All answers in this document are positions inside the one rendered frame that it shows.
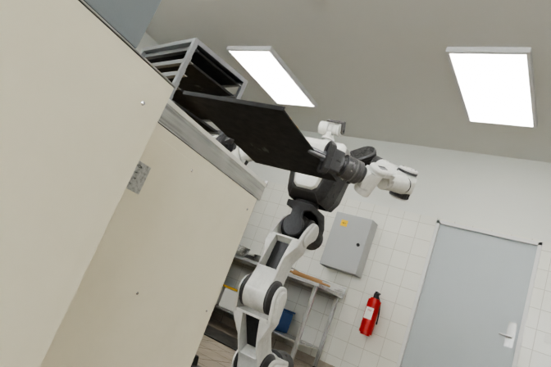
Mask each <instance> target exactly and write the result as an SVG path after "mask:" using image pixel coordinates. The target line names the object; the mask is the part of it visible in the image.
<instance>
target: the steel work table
mask: <svg viewBox="0 0 551 367"><path fill-rule="evenodd" d="M233 260H234V261H238V262H241V263H243V264H245V265H250V266H252V267H254V268H256V267H257V264H258V262H257V261H255V260H254V256H251V255H249V254H247V255H246V256H239V255H236V254H235V257H234V259H233ZM287 279H288V280H291V281H293V282H295V283H300V284H302V285H304V286H307V287H310V288H313V290H312V294H311V296H310V299H309V302H308V304H307V308H306V310H305V313H304V316H303V320H302V323H301V325H300V328H299V331H298V335H297V337H294V336H292V335H290V334H288V333H282V332H279V331H275V330H274V331H273V332H272V333H274V334H276V335H278V336H280V337H282V338H285V339H287V340H289V341H291V342H294V346H293V349H292V351H291V354H290V355H291V357H292V359H293V360H294V357H295V355H296V352H297V350H298V345H303V346H306V347H312V348H316V349H318V350H317V354H316V358H315V360H314V363H313V367H317V365H318V362H319V359H320V357H321V353H322V349H323V346H324V344H325V341H326V337H327V334H328V332H329V329H330V325H331V322H332V319H333V316H334V313H335V309H336V306H337V304H338V301H339V299H340V298H341V299H343V297H344V292H345V289H346V288H345V287H342V286H339V285H337V284H334V283H330V282H327V281H325V280H322V279H321V280H322V281H323V283H326V284H329V285H330V287H327V286H325V285H322V284H319V283H316V282H313V281H311V280H309V279H305V278H302V277H299V276H297V275H294V274H291V273H289V274H288V276H287ZM317 290H318V291H321V292H324V293H327V294H330V295H332V296H334V297H335V299H334V302H333V305H332V307H331V311H330V315H329V318H328V320H327V323H326V327H325V330H324V333H323V335H322V338H321V342H320V345H319V347H317V346H314V345H312V344H311V343H308V342H305V341H304V340H301V337H302V335H303V330H304V329H305V326H306V323H307V319H308V316H309V314H310V311H311V308H312V304H313V302H314V299H315V296H316V292H317ZM215 307H216V308H218V309H220V310H223V311H225V312H227V313H229V314H232V315H234V313H233V312H231V311H229V310H226V309H224V308H222V307H220V306H218V305H215Z"/></svg>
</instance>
